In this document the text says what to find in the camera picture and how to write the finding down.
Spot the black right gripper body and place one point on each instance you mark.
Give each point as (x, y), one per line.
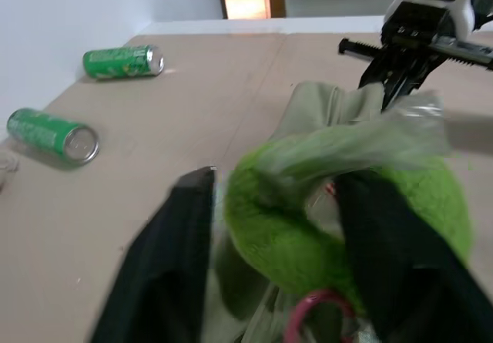
(416, 31)

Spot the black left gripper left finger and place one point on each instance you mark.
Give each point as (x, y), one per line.
(161, 266)

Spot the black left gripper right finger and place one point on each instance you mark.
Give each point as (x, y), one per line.
(400, 258)

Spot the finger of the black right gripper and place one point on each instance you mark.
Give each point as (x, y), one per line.
(375, 69)
(412, 75)

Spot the pale green fabric pouch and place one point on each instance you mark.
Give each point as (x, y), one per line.
(331, 108)

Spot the clear plastic wrap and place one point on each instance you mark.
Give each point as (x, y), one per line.
(369, 142)

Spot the green soda can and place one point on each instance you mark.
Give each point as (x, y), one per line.
(119, 61)
(46, 135)

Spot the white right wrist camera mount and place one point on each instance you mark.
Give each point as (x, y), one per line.
(464, 11)

